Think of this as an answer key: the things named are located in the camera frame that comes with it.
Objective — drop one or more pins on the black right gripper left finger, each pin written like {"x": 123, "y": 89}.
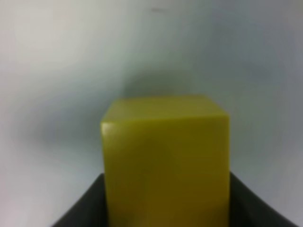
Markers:
{"x": 90, "y": 210}

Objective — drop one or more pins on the yellow block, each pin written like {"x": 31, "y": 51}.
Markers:
{"x": 166, "y": 162}

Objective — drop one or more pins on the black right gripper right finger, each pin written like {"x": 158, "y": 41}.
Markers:
{"x": 248, "y": 210}

